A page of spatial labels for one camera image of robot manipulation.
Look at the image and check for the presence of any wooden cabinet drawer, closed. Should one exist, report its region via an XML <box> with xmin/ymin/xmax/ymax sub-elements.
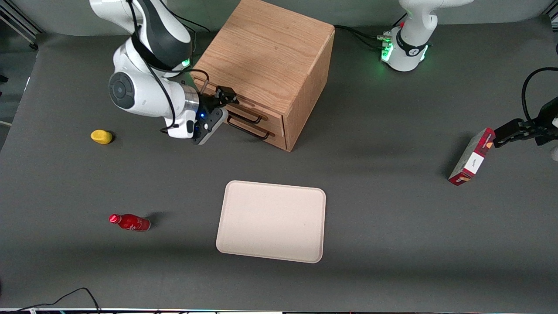
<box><xmin>226</xmin><ymin>119</ymin><xmax>287</xmax><ymax>151</ymax></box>

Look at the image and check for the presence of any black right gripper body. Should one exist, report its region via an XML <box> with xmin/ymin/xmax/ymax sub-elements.
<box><xmin>198</xmin><ymin>90</ymin><xmax>228</xmax><ymax>118</ymax></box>

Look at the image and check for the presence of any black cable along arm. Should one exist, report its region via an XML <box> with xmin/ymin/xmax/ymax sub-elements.
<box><xmin>126</xmin><ymin>0</ymin><xmax>211</xmax><ymax>134</ymax></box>

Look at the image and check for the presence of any thick black base cable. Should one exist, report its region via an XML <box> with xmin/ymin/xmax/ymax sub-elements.
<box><xmin>334</xmin><ymin>24</ymin><xmax>394</xmax><ymax>50</ymax></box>

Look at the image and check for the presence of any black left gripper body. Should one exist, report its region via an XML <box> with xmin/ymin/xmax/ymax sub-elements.
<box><xmin>538</xmin><ymin>97</ymin><xmax>558</xmax><ymax>134</ymax></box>

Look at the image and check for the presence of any red plaid cardboard box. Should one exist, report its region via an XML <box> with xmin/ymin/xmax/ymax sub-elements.
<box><xmin>448</xmin><ymin>127</ymin><xmax>496</xmax><ymax>187</ymax></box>

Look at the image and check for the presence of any black looped camera cable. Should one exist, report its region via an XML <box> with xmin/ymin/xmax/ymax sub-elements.
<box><xmin>521</xmin><ymin>67</ymin><xmax>558</xmax><ymax>124</ymax></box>

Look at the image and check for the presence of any black arm base cable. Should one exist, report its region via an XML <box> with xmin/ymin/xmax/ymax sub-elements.
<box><xmin>183</xmin><ymin>17</ymin><xmax>211</xmax><ymax>34</ymax></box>

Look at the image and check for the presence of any aluminium frame bar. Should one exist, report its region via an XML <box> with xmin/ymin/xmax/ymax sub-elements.
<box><xmin>0</xmin><ymin>0</ymin><xmax>45</xmax><ymax>51</ymax></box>

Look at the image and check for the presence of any thin black table cable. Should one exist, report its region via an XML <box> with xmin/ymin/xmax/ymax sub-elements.
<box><xmin>0</xmin><ymin>287</ymin><xmax>102</xmax><ymax>314</ymax></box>

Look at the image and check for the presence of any black wire drawer handle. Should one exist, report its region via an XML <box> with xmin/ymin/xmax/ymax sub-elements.
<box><xmin>226</xmin><ymin>116</ymin><xmax>271</xmax><ymax>140</ymax></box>
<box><xmin>227</xmin><ymin>105</ymin><xmax>264</xmax><ymax>126</ymax></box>

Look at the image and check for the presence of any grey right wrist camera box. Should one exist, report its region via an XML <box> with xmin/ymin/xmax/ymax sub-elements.
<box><xmin>192</xmin><ymin>108</ymin><xmax>229</xmax><ymax>146</ymax></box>

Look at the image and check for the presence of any red soda bottle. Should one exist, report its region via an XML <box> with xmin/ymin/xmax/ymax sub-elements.
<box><xmin>109</xmin><ymin>213</ymin><xmax>151</xmax><ymax>232</ymax></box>

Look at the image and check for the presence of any beige plastic tray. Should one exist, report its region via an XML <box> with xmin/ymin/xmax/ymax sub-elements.
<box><xmin>216</xmin><ymin>180</ymin><xmax>327</xmax><ymax>264</ymax></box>

